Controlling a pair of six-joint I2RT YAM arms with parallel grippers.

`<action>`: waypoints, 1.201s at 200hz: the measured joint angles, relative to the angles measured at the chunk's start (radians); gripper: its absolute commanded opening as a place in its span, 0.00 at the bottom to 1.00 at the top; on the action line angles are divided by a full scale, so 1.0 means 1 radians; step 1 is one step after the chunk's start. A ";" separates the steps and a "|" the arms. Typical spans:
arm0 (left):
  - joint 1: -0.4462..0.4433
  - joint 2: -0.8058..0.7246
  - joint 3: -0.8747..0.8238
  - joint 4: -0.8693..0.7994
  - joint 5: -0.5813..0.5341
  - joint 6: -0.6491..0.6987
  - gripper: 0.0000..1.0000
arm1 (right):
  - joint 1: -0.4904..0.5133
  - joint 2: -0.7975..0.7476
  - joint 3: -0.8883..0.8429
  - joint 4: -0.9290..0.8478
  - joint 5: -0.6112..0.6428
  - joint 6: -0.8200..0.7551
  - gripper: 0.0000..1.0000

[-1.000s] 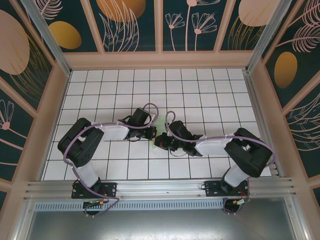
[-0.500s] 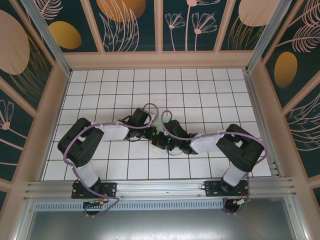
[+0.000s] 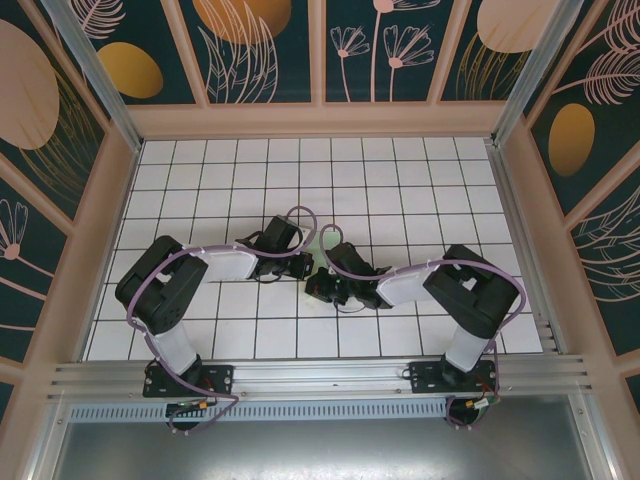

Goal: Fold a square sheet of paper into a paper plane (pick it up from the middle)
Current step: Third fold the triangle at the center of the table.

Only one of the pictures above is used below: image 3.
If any grey slotted cable duct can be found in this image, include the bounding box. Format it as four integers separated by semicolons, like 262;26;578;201
67;402;451;423

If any aluminium corner post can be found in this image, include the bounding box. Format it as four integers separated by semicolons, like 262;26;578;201
40;0;145;152
489;0;577;147

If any grey metal sheet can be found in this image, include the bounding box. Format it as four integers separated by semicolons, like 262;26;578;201
47;394;619;480

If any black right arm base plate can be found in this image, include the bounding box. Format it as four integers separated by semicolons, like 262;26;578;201
408;360;500;396

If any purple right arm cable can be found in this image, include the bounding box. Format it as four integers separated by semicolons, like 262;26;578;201
319;223;529;431

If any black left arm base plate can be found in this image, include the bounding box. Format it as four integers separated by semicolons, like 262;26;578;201
143;360;235;399

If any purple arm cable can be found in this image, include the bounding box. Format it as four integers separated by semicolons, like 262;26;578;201
127;205;320;435
319;223;529;431

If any long aluminium mounting rail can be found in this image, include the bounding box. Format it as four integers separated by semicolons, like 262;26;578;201
47;353;595;402

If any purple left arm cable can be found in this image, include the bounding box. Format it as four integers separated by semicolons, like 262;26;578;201
127;205;320;435

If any small electronics board with connector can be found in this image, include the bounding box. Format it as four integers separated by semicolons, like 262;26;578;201
464;394;501;414
166;399;221;417

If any aluminium frame bar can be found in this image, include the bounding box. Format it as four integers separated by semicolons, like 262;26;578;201
569;384;619;480
27;399;71;480

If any aluminium side rail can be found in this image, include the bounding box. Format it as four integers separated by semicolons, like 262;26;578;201
487;142;569;356

